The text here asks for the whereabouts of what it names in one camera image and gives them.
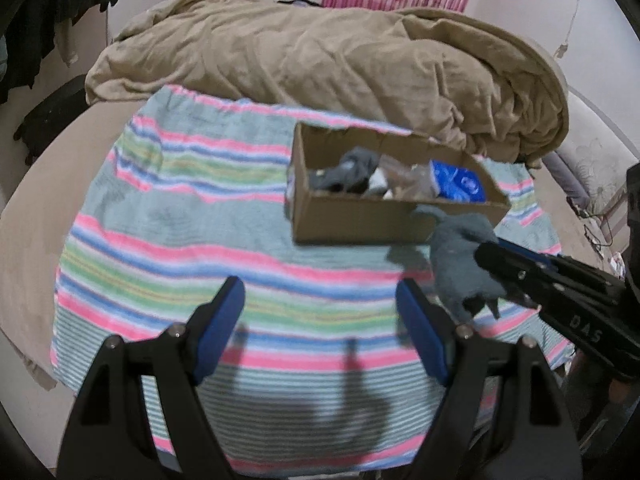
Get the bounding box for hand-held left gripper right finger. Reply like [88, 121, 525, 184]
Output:
[395, 278, 585, 480]

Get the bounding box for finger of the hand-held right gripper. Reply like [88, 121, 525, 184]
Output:
[474, 238, 626, 317]

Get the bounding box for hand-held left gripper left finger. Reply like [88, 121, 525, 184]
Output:
[56, 276, 246, 480]

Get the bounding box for cardboard box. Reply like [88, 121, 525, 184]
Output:
[284, 121, 512, 246]

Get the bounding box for striped towel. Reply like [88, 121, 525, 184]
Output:
[50, 84, 575, 478]

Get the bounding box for blue packet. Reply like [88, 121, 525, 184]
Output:
[430, 160, 487, 204]

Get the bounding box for white embroidered pillow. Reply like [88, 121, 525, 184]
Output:
[542, 85, 638, 231]

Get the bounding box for clear plastic bag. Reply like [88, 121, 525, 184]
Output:
[376, 154, 441, 201]

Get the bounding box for white sock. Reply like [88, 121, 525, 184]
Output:
[361, 166, 396, 199]

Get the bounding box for dark grey sock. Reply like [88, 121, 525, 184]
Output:
[306, 147, 382, 195]

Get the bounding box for black bag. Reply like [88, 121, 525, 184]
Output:
[13, 75, 91, 165]

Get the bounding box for beige blanket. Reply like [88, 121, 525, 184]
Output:
[84, 0, 571, 168]

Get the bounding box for dark hanging clothes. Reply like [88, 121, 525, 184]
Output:
[0, 0, 126, 106]

